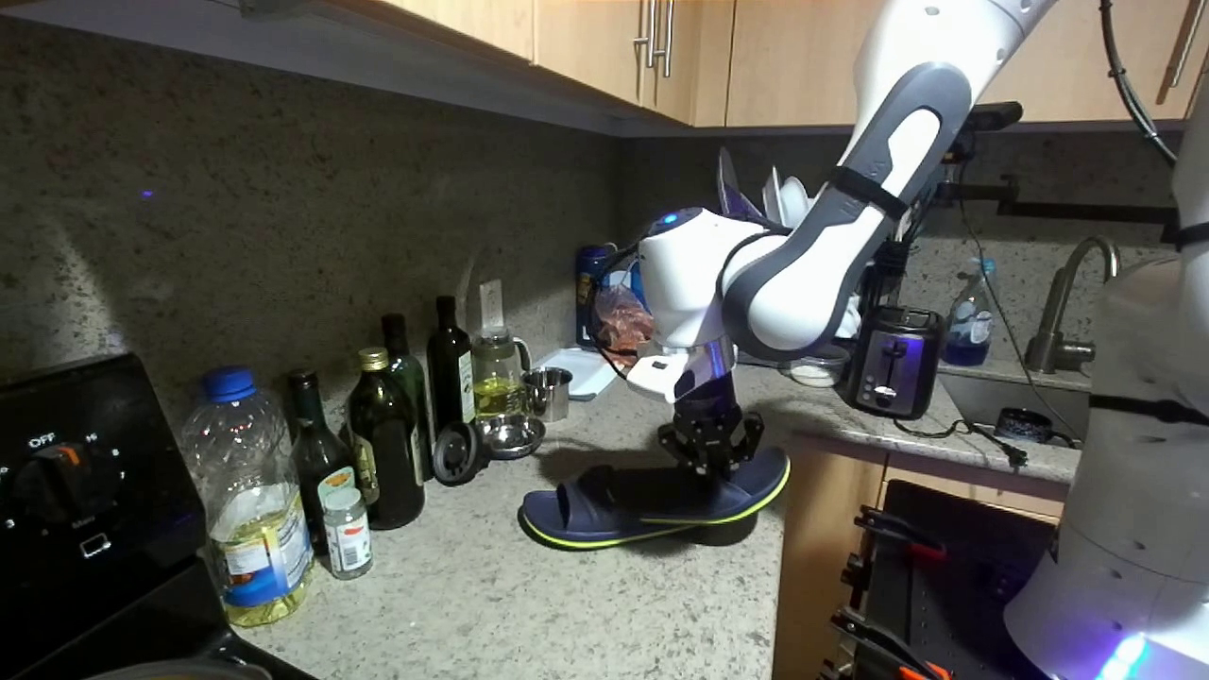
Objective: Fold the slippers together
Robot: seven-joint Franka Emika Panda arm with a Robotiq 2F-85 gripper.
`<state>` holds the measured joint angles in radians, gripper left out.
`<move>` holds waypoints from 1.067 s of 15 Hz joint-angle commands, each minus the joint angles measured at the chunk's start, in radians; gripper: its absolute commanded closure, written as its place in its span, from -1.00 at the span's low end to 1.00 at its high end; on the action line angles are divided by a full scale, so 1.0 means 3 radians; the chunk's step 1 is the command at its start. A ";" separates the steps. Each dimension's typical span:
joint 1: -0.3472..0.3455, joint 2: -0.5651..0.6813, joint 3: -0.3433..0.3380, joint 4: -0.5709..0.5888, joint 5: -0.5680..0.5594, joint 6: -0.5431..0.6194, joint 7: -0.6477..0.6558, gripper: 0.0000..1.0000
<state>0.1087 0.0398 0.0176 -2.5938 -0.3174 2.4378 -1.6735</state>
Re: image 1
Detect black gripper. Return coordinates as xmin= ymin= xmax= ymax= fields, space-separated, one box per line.
xmin=654 ymin=370 xmax=770 ymax=489

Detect wooden base cabinet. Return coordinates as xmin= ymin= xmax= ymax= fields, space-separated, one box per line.
xmin=767 ymin=430 xmax=1072 ymax=680

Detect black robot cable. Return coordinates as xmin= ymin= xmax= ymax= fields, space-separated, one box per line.
xmin=1097 ymin=0 xmax=1187 ymax=171

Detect small spice jar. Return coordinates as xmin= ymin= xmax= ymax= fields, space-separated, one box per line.
xmin=315 ymin=480 xmax=378 ymax=582

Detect green glass bottle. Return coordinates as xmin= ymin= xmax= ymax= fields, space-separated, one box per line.
xmin=378 ymin=313 xmax=433 ymax=484

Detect white bowl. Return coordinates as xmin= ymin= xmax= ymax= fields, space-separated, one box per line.
xmin=784 ymin=351 xmax=852 ymax=390

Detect blue liquid spray bottle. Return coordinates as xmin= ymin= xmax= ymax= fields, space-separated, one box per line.
xmin=940 ymin=249 xmax=1001 ymax=370

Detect dark oil bottle white label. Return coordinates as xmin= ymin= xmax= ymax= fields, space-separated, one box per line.
xmin=428 ymin=296 xmax=480 ymax=438

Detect kitchen sink basin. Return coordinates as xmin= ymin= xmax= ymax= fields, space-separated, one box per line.
xmin=938 ymin=359 xmax=1100 ymax=446

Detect black toaster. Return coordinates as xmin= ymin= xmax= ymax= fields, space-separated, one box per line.
xmin=839 ymin=302 xmax=950 ymax=421

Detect black measuring cup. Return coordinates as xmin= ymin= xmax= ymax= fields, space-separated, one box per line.
xmin=430 ymin=422 xmax=486 ymax=489

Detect black electric stove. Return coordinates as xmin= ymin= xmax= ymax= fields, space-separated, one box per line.
xmin=0 ymin=351 xmax=319 ymax=680

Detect steel cup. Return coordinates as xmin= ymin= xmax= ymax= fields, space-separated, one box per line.
xmin=524 ymin=366 xmax=576 ymax=422

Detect light wood upper cabinets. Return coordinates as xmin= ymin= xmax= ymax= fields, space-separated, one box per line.
xmin=376 ymin=0 xmax=1209 ymax=133

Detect glass oil cruet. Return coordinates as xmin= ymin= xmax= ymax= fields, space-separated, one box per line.
xmin=470 ymin=276 xmax=532 ymax=421

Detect white cutting board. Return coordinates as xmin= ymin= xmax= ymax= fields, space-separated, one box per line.
xmin=546 ymin=343 xmax=624 ymax=400

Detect black toaster power cord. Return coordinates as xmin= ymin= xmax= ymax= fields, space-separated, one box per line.
xmin=888 ymin=414 xmax=1032 ymax=473

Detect navy slipper green-edged sole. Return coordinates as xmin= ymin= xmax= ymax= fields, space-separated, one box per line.
xmin=517 ymin=446 xmax=795 ymax=555

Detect steel bowl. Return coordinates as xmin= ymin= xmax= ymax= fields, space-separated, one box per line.
xmin=471 ymin=414 xmax=549 ymax=460

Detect clear water bottle blue cap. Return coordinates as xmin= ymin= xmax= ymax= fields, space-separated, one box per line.
xmin=183 ymin=366 xmax=319 ymax=633

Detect white crumpled plastic bag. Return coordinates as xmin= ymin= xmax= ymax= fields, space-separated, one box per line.
xmin=713 ymin=147 xmax=820 ymax=237

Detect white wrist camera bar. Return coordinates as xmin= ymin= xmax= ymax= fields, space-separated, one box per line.
xmin=624 ymin=348 xmax=699 ymax=407

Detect metal kitchen faucet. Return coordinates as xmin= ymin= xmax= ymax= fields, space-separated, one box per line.
xmin=1020 ymin=234 xmax=1127 ymax=378

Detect metal cabinet handle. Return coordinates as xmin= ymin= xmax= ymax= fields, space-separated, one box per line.
xmin=630 ymin=0 xmax=684 ymax=82

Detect black cart orange clamps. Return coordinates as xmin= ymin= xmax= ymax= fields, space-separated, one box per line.
xmin=829 ymin=484 xmax=1071 ymax=680

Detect dark bottle gold cap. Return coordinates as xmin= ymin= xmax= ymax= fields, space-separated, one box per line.
xmin=345 ymin=343 xmax=428 ymax=532

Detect reddish snack bag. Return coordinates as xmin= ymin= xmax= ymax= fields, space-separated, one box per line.
xmin=588 ymin=285 xmax=661 ymax=370

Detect dark glass bottle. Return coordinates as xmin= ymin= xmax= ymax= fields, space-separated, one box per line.
xmin=282 ymin=370 xmax=364 ymax=558

